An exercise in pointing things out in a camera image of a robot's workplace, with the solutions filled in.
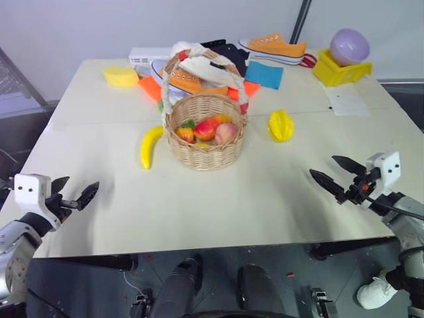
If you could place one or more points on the black cloth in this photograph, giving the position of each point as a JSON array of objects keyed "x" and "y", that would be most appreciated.
[{"x": 233, "y": 58}]

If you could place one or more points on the grey metal rack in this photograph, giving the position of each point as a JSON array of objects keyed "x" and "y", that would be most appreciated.
[{"x": 16, "y": 83}]

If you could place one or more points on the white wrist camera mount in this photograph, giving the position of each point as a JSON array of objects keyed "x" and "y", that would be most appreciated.
[
  {"x": 389, "y": 169},
  {"x": 30, "y": 190}
]

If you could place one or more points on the orange canvas sneaker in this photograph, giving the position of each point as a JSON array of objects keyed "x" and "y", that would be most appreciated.
[
  {"x": 275, "y": 48},
  {"x": 185, "y": 81}
]

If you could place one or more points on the dark rounded shape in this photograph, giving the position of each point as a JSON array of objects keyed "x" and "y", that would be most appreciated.
[{"x": 179, "y": 288}]

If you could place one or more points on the blue cloth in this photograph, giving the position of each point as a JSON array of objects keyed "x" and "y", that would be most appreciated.
[{"x": 265, "y": 74}]

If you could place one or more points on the small green toy item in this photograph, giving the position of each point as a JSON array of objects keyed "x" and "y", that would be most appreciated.
[{"x": 160, "y": 106}]

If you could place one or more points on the white rectangular box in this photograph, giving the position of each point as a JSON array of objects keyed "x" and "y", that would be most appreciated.
[{"x": 149, "y": 54}]

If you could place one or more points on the orange toy carrot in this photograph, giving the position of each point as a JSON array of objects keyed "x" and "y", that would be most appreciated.
[{"x": 185, "y": 133}]

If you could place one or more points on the black slanted pole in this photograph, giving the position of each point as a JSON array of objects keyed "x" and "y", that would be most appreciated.
[{"x": 299, "y": 21}]

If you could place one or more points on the red yellow toy mango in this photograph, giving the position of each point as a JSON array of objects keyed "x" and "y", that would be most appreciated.
[{"x": 207, "y": 129}]

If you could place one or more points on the white shoe of bystander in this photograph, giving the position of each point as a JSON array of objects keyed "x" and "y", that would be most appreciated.
[{"x": 374, "y": 293}]

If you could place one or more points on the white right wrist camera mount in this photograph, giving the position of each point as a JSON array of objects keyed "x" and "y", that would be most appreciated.
[{"x": 389, "y": 169}]

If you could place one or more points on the yellow toy banana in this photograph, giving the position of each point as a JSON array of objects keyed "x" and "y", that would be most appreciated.
[{"x": 147, "y": 149}]

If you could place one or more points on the black table leg bracket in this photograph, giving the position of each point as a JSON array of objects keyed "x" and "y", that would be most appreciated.
[
  {"x": 142, "y": 303},
  {"x": 320, "y": 301}
]

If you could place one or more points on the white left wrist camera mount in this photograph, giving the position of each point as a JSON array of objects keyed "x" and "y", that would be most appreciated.
[{"x": 30, "y": 190}]

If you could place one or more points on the red white striped cloth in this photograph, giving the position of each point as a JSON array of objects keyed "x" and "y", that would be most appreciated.
[{"x": 308, "y": 60}]

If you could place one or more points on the white paper sheet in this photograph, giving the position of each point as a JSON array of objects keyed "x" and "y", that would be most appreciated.
[{"x": 348, "y": 101}]

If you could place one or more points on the yellow plastic bin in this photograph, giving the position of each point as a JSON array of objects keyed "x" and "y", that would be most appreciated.
[{"x": 334, "y": 74}]

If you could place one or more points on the orange cloth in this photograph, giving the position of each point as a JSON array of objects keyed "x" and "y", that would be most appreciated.
[
  {"x": 251, "y": 88},
  {"x": 150, "y": 86}
]

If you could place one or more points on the pink toy peach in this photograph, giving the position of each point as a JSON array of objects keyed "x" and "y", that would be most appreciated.
[{"x": 227, "y": 133}]

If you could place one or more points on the yellow toy starfruit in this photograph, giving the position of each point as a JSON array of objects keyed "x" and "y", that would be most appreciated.
[{"x": 281, "y": 126}]

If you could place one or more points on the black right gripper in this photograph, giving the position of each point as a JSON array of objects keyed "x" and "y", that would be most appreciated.
[{"x": 359, "y": 192}]

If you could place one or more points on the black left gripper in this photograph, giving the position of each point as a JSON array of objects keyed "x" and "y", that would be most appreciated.
[{"x": 58, "y": 207}]

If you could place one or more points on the purple plastic bowl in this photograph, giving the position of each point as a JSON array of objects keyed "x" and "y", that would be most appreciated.
[{"x": 349, "y": 46}]

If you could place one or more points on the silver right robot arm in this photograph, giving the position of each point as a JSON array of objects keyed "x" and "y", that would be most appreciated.
[{"x": 407, "y": 232}]

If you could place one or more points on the small yellow toy fruit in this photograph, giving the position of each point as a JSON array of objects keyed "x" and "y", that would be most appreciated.
[{"x": 202, "y": 144}]

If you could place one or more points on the yellow sponge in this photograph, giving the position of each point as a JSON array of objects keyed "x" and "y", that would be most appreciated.
[{"x": 121, "y": 77}]

